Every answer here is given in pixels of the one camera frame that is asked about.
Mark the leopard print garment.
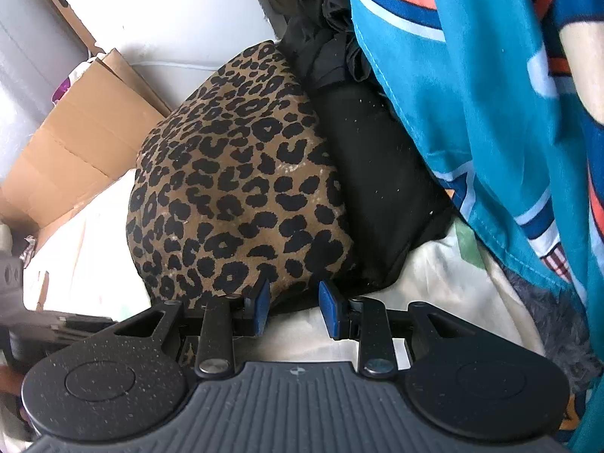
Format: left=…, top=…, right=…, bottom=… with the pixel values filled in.
left=126, top=41, right=352, bottom=310

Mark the black folded clothes stack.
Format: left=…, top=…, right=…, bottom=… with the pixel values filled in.
left=279, top=0, right=453, bottom=296

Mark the person's left hand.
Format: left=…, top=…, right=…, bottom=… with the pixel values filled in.
left=0, top=365, right=25, bottom=397

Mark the floral folded cloth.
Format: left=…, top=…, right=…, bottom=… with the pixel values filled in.
left=20, top=235, right=37, bottom=268

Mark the cream bear print bedsheet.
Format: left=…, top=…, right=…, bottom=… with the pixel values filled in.
left=23, top=171, right=545, bottom=362

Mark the brown cardboard sheet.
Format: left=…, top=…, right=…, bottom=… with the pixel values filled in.
left=1, top=49, right=170, bottom=234

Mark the purple white plastic bag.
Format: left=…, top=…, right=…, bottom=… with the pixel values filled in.
left=51, top=59, right=93, bottom=105

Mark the teal printed jersey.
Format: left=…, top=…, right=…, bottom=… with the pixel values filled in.
left=347, top=0, right=604, bottom=453

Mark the grey cabinet panel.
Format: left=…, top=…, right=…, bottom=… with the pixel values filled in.
left=0, top=0, right=89, bottom=177

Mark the white pillar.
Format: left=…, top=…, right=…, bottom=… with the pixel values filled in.
left=66, top=0, right=286, bottom=108

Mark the tall cardboard box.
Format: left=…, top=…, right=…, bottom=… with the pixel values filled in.
left=49, top=0, right=105, bottom=56

